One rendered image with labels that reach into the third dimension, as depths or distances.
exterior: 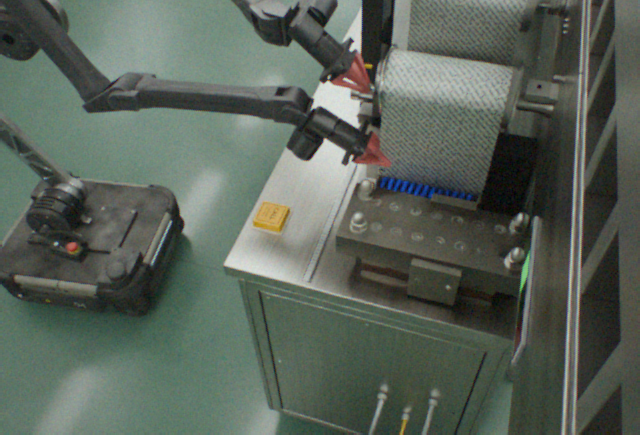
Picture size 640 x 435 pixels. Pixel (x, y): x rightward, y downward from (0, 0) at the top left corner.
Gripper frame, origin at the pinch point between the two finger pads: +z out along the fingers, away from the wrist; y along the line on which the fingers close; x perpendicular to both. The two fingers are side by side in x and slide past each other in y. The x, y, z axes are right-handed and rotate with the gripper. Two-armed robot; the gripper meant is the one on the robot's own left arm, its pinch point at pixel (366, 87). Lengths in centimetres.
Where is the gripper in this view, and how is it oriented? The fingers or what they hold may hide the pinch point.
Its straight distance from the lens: 124.1
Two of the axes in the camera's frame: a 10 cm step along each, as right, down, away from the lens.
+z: 7.3, 5.8, 3.6
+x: 6.2, -3.6, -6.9
